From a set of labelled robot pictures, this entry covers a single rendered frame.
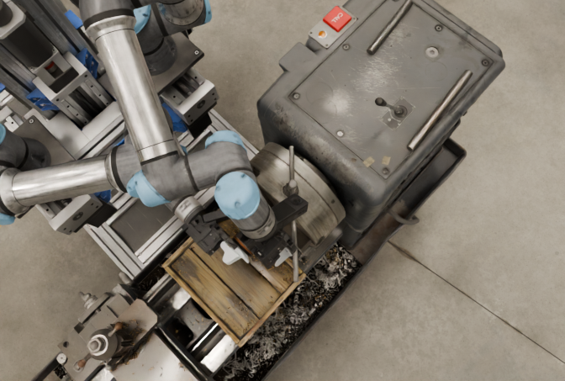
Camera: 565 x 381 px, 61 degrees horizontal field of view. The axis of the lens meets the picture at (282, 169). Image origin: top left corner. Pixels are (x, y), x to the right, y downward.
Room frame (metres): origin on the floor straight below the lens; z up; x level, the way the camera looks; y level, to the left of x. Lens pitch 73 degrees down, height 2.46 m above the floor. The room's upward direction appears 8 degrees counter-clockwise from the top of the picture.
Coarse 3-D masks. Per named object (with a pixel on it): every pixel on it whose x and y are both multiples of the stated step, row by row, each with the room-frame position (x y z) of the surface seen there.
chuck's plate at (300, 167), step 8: (272, 144) 0.48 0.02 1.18; (272, 152) 0.44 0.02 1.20; (280, 152) 0.44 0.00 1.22; (288, 152) 0.43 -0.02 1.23; (288, 160) 0.41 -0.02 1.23; (296, 160) 0.40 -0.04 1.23; (296, 168) 0.38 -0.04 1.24; (304, 168) 0.38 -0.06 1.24; (304, 176) 0.36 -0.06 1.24; (312, 176) 0.35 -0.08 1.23; (312, 184) 0.33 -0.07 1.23; (320, 184) 0.33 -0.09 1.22; (320, 192) 0.31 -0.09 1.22; (328, 192) 0.31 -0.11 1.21; (328, 200) 0.29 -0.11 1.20; (336, 200) 0.29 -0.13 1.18; (336, 208) 0.27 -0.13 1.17; (336, 216) 0.26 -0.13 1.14; (344, 216) 0.26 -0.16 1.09
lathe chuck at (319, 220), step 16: (256, 160) 0.44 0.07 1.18; (272, 160) 0.42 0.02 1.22; (272, 176) 0.37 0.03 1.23; (288, 176) 0.36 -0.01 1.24; (272, 192) 0.32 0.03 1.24; (304, 192) 0.31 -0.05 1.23; (320, 208) 0.27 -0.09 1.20; (304, 224) 0.24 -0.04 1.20; (320, 224) 0.24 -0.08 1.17; (336, 224) 0.24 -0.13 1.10
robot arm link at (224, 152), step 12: (216, 132) 0.37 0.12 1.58; (228, 132) 0.37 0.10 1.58; (216, 144) 0.34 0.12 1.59; (228, 144) 0.34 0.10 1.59; (240, 144) 0.34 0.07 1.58; (192, 156) 0.32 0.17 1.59; (204, 156) 0.32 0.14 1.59; (216, 156) 0.31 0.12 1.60; (228, 156) 0.31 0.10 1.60; (240, 156) 0.31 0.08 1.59; (192, 168) 0.30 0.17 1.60; (204, 168) 0.29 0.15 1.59; (216, 168) 0.29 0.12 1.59; (228, 168) 0.28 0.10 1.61; (240, 168) 0.28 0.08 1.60; (204, 180) 0.27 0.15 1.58; (216, 180) 0.27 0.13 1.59
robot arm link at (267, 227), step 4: (268, 204) 0.22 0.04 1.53; (272, 212) 0.21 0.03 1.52; (272, 216) 0.20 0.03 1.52; (268, 220) 0.19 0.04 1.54; (272, 220) 0.19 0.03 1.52; (268, 224) 0.18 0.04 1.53; (272, 224) 0.18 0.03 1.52; (260, 228) 0.17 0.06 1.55; (264, 228) 0.18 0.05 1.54; (268, 228) 0.17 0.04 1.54; (244, 232) 0.17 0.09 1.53; (248, 232) 0.17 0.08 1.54; (252, 232) 0.17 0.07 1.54; (256, 232) 0.17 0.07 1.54; (260, 232) 0.17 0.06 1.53; (264, 232) 0.17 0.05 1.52; (268, 232) 0.17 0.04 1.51; (248, 236) 0.17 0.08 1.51; (252, 236) 0.17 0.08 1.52; (256, 236) 0.16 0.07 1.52; (260, 236) 0.16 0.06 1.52
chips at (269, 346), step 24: (336, 264) 0.18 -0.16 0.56; (360, 264) 0.17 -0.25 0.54; (144, 288) 0.19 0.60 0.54; (312, 288) 0.10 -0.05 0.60; (336, 288) 0.09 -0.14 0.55; (288, 312) 0.03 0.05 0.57; (312, 312) 0.02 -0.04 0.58; (264, 336) -0.04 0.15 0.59; (288, 336) -0.06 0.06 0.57; (240, 360) -0.12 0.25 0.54; (264, 360) -0.13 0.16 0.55
